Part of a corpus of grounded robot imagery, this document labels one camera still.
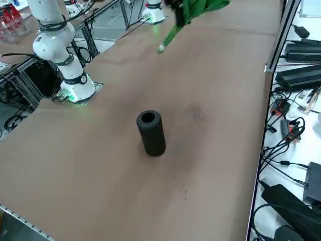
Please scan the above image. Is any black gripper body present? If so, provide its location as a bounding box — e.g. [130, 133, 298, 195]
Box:
[162, 0, 183, 12]

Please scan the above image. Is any black ribbed cylinder vase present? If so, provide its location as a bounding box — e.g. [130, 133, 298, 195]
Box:
[136, 109, 167, 157]

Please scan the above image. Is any small black power adapter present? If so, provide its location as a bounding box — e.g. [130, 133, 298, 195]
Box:
[293, 25, 311, 38]

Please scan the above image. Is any long black power adapter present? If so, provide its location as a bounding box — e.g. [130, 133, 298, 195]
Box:
[275, 64, 321, 92]
[284, 42, 321, 63]

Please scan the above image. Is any orange and black device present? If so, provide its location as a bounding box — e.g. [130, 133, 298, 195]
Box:
[270, 98, 291, 116]

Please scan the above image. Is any clear acrylic box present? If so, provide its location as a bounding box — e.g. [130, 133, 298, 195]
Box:
[0, 5, 32, 45]

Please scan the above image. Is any black electronics box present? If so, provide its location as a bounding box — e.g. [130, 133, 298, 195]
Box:
[302, 162, 321, 204]

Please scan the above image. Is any large black power adapter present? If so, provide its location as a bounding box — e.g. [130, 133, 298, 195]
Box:
[260, 184, 321, 241]

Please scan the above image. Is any aluminium profile post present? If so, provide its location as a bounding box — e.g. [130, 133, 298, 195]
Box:
[265, 0, 301, 73]

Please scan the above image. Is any aluminium table edge rail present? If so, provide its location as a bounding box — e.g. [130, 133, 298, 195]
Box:
[0, 203, 55, 241]

